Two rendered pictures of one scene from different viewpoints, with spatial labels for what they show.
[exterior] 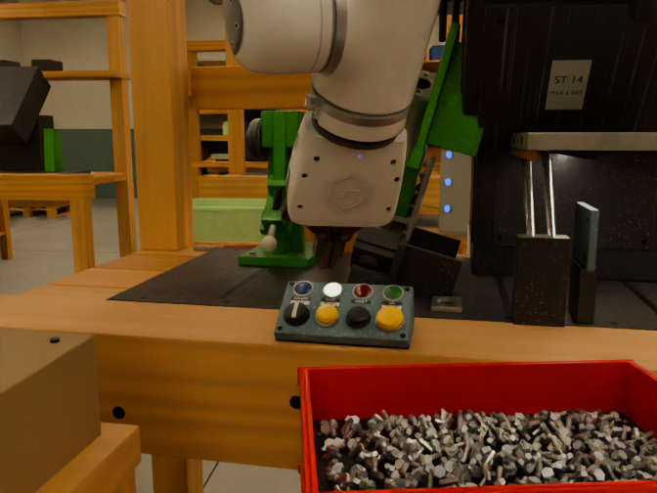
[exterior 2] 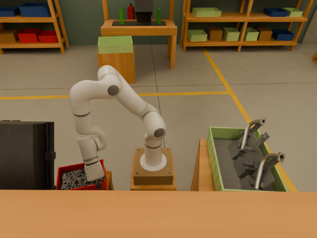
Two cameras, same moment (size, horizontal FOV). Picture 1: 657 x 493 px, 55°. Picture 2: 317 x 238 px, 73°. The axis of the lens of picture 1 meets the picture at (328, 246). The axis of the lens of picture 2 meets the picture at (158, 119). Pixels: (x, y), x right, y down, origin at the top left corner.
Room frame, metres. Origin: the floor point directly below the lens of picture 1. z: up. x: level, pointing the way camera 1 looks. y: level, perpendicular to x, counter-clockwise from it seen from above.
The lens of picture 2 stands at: (1.44, 0.18, 2.15)
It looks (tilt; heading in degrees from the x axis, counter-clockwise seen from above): 39 degrees down; 168
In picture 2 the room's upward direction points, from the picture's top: 1 degrees clockwise
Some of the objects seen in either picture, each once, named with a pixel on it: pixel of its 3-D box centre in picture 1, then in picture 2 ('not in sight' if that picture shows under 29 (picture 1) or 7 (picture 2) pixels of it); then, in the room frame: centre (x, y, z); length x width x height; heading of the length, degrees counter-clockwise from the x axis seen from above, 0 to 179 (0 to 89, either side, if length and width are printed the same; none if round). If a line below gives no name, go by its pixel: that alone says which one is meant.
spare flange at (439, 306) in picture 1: (446, 303); not in sight; (0.81, -0.16, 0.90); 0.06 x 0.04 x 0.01; 168
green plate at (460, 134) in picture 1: (457, 104); not in sight; (0.91, -0.18, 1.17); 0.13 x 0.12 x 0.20; 79
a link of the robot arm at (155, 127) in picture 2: not in sight; (154, 131); (0.46, 0.37, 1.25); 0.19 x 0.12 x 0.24; 8
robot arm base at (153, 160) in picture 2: not in sight; (153, 152); (0.44, 0.37, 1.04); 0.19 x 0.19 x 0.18
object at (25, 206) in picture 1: (47, 197); not in sight; (9.31, 4.20, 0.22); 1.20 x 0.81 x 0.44; 176
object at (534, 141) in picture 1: (573, 144); not in sight; (0.84, -0.32, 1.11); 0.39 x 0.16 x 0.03; 169
